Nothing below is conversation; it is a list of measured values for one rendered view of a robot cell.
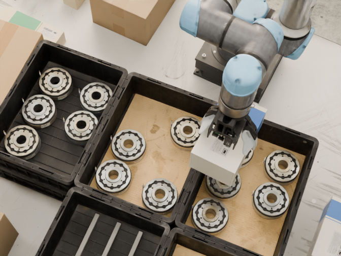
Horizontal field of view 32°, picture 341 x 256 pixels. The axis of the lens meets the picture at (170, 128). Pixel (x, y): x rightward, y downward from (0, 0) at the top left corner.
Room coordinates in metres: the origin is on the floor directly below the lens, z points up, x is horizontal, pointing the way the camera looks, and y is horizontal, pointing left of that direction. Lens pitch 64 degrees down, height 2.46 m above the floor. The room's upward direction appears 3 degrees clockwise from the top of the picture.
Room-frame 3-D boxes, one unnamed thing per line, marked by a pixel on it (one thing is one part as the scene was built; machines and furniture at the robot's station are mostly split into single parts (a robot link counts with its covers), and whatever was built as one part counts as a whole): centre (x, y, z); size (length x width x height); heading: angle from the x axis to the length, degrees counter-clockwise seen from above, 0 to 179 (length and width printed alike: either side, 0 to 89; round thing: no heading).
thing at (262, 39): (0.74, -0.17, 1.41); 0.11 x 0.11 x 0.08; 65
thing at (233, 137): (0.63, -0.14, 1.25); 0.09 x 0.08 x 0.12; 156
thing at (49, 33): (1.21, 0.51, 0.73); 0.24 x 0.06 x 0.06; 66
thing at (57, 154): (0.80, 0.34, 0.87); 0.40 x 0.30 x 0.11; 161
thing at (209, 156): (0.66, -0.15, 1.09); 0.20 x 0.12 x 0.09; 156
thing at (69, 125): (0.78, 0.27, 0.86); 0.10 x 0.10 x 0.01
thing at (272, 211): (0.58, -0.30, 0.86); 0.10 x 0.10 x 0.01
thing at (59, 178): (0.80, 0.34, 0.92); 0.40 x 0.30 x 0.02; 161
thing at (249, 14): (1.13, -0.22, 0.97); 0.13 x 0.12 x 0.14; 65
